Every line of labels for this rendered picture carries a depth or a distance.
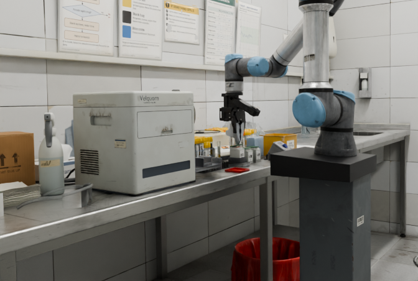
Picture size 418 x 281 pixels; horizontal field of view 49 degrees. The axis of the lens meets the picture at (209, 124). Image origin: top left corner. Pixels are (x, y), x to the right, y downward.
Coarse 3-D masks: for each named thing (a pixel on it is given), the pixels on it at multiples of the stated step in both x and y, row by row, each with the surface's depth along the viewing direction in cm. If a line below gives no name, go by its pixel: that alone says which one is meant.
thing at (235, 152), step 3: (231, 147) 188; (234, 147) 187; (237, 147) 187; (240, 147) 188; (231, 150) 188; (234, 150) 188; (237, 150) 187; (240, 150) 187; (243, 150) 189; (231, 153) 188; (234, 153) 188; (237, 153) 187; (240, 153) 187; (243, 153) 189; (231, 156) 188; (234, 156) 188; (237, 156) 187; (240, 156) 187; (243, 156) 189
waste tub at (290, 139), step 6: (264, 138) 219; (270, 138) 217; (276, 138) 215; (282, 138) 212; (288, 138) 216; (294, 138) 220; (264, 144) 219; (270, 144) 217; (288, 144) 216; (294, 144) 221; (264, 150) 219
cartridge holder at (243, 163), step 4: (228, 160) 189; (232, 160) 188; (236, 160) 187; (240, 160) 186; (244, 160) 189; (228, 164) 188; (232, 164) 188; (236, 164) 186; (240, 164) 185; (244, 164) 185; (248, 164) 188
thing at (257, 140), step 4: (256, 136) 212; (260, 136) 212; (248, 140) 206; (252, 140) 205; (256, 140) 206; (260, 140) 210; (248, 144) 206; (252, 144) 205; (256, 144) 206; (260, 144) 210; (260, 148) 210; (264, 156) 211
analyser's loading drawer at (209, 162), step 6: (198, 156) 167; (204, 156) 165; (210, 156) 164; (198, 162) 161; (204, 162) 165; (210, 162) 163; (216, 162) 168; (198, 168) 157; (204, 168) 159; (210, 168) 163
